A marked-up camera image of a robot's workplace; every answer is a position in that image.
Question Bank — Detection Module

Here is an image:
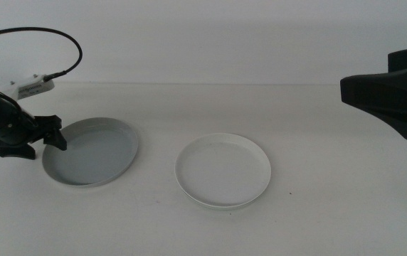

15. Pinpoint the grey shallow bowl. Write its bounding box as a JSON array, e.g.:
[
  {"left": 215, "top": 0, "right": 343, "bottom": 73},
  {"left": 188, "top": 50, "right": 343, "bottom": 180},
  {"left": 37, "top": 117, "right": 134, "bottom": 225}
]
[{"left": 41, "top": 117, "right": 139, "bottom": 188}]

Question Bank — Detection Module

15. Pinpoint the white shallow bowl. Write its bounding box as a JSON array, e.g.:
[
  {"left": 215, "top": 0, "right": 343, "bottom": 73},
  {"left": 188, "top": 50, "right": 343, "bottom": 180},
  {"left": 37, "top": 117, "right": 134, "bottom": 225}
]
[
  {"left": 174, "top": 132, "right": 272, "bottom": 208},
  {"left": 176, "top": 183, "right": 267, "bottom": 211}
]

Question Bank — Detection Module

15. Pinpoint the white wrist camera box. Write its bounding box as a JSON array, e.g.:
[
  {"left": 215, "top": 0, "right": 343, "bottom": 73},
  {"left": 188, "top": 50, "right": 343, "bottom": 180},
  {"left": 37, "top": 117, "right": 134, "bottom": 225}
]
[{"left": 0, "top": 74, "right": 56, "bottom": 102}]

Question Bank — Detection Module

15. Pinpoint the black camera cable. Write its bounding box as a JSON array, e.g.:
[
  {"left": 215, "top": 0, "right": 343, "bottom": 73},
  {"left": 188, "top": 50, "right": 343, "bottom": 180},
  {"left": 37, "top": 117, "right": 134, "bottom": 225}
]
[{"left": 0, "top": 26, "right": 84, "bottom": 83}]

